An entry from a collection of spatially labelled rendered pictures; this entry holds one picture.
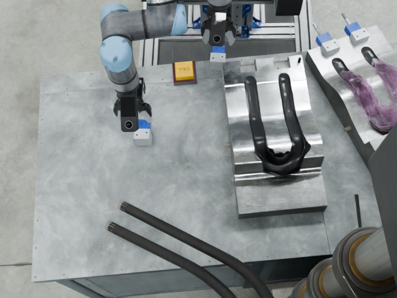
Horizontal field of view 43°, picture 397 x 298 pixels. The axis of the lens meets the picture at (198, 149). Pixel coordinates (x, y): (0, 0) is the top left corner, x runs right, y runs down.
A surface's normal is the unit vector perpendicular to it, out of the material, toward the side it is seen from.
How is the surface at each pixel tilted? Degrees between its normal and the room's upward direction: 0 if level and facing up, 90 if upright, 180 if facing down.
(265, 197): 0
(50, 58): 0
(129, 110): 31
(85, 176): 0
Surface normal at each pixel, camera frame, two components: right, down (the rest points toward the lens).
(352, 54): -0.04, -0.39
